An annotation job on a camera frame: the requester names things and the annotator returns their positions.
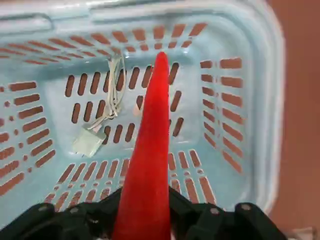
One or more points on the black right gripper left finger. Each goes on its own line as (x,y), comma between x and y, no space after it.
(50,225)

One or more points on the red toy carrot green leaves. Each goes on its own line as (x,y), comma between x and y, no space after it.
(150,150)

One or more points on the blue plastic slotted basket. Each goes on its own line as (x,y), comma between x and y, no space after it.
(225,37)

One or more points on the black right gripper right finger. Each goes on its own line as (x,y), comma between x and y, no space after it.
(225,225)

